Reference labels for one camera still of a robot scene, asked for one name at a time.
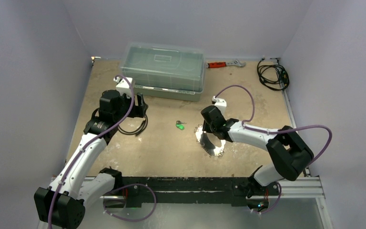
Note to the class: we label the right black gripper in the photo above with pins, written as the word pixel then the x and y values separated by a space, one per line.
pixel 209 127

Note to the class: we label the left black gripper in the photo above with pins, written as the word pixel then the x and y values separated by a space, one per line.
pixel 138 110

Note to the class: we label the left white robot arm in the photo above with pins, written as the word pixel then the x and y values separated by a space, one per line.
pixel 64 202

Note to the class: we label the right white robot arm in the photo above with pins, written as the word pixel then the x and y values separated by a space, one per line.
pixel 289 154

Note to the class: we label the key with green tag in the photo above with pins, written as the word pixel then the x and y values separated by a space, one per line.
pixel 180 125

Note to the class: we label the grey plastic toolbox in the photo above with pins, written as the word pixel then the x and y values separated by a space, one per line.
pixel 165 71

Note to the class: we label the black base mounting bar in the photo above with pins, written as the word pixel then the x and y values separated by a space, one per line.
pixel 189 190

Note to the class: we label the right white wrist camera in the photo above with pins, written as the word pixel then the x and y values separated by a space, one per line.
pixel 220 103

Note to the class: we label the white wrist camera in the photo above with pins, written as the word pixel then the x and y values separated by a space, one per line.
pixel 124 86
pixel 220 103

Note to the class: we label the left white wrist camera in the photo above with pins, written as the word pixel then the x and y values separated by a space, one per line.
pixel 124 86

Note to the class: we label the orange handled adjustable wrench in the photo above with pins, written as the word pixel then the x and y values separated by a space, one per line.
pixel 236 63

